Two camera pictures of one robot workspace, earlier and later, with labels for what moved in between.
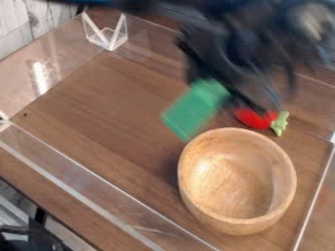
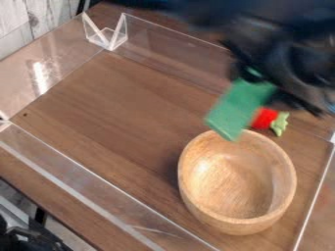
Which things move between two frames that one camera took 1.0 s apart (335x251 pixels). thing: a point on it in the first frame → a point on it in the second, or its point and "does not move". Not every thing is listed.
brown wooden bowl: x=236 y=178 does not move
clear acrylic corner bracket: x=104 y=37 does not move
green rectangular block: x=194 y=105 → x=232 y=113
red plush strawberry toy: x=271 y=120 does not move
